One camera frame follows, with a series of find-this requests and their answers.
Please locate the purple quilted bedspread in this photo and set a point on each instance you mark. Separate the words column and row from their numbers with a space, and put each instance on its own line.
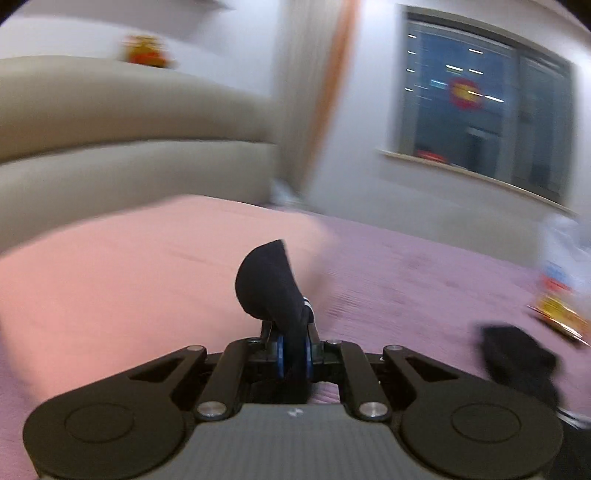
column 415, row 286

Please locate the red item on windowsill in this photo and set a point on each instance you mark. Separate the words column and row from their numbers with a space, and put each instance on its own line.
column 430, row 155

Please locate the round red window sticker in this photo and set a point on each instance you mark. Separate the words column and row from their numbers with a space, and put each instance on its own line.
column 466, row 94

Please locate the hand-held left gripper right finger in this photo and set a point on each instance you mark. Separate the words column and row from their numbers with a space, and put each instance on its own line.
column 307, row 357

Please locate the window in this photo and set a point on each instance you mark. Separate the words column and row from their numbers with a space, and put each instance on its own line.
column 489, row 106

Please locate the yellow red snack packet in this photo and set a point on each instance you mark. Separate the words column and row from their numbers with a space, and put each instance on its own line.
column 558, row 311

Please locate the red yellow plush toy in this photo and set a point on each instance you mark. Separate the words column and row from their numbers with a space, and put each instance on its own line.
column 147, row 51

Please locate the beige padded headboard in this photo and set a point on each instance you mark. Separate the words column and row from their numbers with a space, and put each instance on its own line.
column 115, row 134

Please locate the striped curtain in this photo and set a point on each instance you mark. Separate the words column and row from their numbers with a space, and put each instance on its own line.
column 318, row 92

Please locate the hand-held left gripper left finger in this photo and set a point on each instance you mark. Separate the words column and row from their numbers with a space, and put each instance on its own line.
column 280, row 356

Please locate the pink pillow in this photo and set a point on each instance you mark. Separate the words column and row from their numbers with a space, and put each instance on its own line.
column 138, row 286

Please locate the white plastic bag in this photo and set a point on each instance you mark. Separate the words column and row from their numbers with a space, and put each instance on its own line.
column 565, row 249

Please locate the dark navy garment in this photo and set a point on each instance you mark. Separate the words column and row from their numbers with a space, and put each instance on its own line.
column 268, row 286

